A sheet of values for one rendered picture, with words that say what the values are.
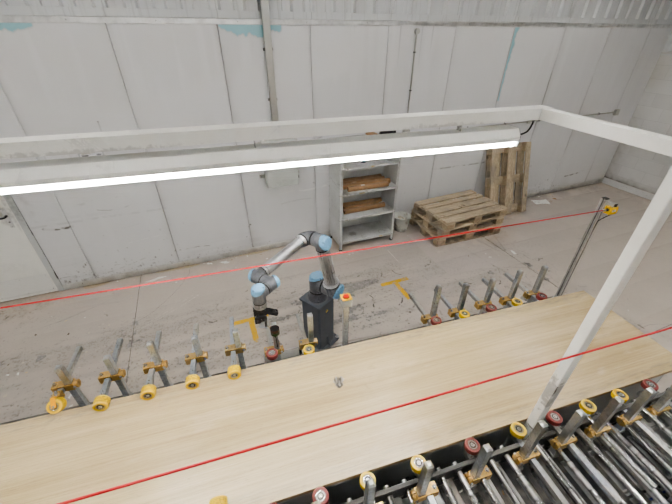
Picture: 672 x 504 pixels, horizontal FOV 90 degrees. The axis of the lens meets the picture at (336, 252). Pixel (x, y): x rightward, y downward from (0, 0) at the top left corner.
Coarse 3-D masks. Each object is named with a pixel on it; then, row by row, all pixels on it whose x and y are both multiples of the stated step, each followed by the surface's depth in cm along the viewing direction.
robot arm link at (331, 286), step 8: (312, 232) 263; (312, 240) 260; (320, 240) 257; (328, 240) 260; (320, 248) 260; (328, 248) 262; (328, 256) 270; (320, 264) 278; (328, 264) 275; (328, 272) 282; (328, 280) 289; (336, 280) 296; (328, 288) 295; (336, 288) 297; (336, 296) 298
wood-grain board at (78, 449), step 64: (512, 320) 258; (576, 320) 258; (256, 384) 210; (320, 384) 211; (384, 384) 211; (448, 384) 211; (512, 384) 211; (576, 384) 211; (0, 448) 178; (64, 448) 178; (128, 448) 178; (192, 448) 178; (320, 448) 178; (384, 448) 178
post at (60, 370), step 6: (60, 366) 196; (60, 372) 196; (66, 372) 200; (60, 378) 198; (66, 378) 199; (72, 378) 205; (66, 384) 202; (72, 390) 205; (78, 390) 209; (78, 396) 209; (84, 396) 214; (78, 402) 212; (84, 402) 213
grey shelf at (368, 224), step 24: (336, 168) 445; (360, 168) 442; (384, 168) 505; (336, 192) 463; (360, 192) 461; (384, 192) 520; (336, 216) 483; (360, 216) 484; (384, 216) 536; (336, 240) 505; (360, 240) 506
